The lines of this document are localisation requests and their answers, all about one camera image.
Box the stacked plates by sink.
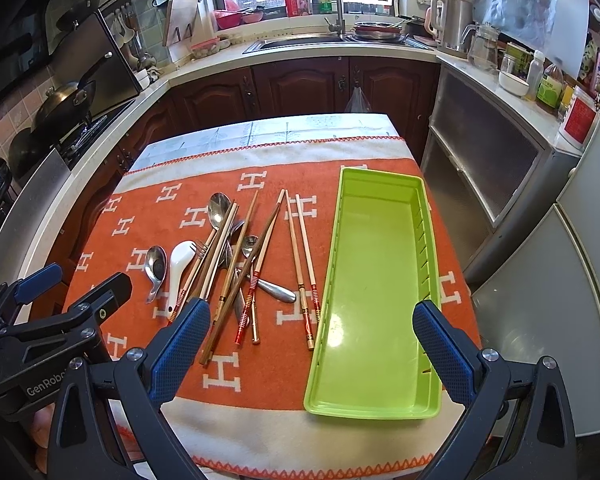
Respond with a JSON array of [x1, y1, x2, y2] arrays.
[[353, 22, 403, 42]]

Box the grey metal cabinet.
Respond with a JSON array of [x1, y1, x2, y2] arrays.
[[422, 54, 582, 289]]

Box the white bowl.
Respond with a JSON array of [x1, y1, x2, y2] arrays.
[[498, 70, 529, 98]]

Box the dark wood base cabinets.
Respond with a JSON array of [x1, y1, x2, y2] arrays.
[[48, 56, 440, 282]]

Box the wooden cutting board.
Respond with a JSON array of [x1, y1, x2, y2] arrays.
[[162, 0, 198, 63]]

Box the bamboo chopstick red handle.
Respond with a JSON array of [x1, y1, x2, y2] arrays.
[[234, 190, 284, 346]]

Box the green plastic utensil tray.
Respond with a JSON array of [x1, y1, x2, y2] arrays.
[[303, 168, 442, 420]]

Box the stainless steel sink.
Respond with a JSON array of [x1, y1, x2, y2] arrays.
[[244, 34, 350, 54]]

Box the orange H-pattern blanket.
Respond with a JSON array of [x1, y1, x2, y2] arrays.
[[68, 131, 478, 479]]

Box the green label oil bottle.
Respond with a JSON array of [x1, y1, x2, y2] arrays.
[[535, 61, 565, 114]]

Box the short steel soup spoon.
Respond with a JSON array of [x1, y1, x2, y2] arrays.
[[144, 245, 166, 304]]

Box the chrome kitchen faucet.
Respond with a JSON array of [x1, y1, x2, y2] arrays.
[[311, 0, 348, 39]]

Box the white ceramic soup spoon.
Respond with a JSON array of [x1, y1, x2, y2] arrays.
[[166, 240, 196, 318]]

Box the bamboo chopstick red end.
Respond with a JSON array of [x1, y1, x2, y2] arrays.
[[284, 188, 314, 351]]

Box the large steel spoon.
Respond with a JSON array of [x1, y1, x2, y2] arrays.
[[178, 193, 230, 307]]

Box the gas stove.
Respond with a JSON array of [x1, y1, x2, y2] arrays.
[[56, 101, 133, 169]]

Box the left hand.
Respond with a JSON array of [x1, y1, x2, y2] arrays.
[[29, 404, 55, 474]]

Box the light bamboo chopstick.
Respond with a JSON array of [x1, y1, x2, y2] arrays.
[[198, 200, 239, 301]]

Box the red white canister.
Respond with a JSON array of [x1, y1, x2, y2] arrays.
[[558, 87, 597, 148]]

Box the glass pitcher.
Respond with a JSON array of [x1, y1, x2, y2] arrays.
[[462, 23, 498, 73]]

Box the small steel spoon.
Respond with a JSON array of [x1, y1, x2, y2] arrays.
[[240, 234, 298, 305]]

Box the tan bamboo chopstick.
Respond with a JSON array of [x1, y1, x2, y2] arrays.
[[213, 192, 258, 322]]

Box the black frying pan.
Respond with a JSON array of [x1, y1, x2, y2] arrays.
[[32, 51, 112, 131]]

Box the dark brown wooden chopstick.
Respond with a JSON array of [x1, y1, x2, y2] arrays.
[[199, 203, 280, 366]]

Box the steel electric kettle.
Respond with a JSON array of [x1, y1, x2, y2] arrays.
[[425, 0, 474, 58]]

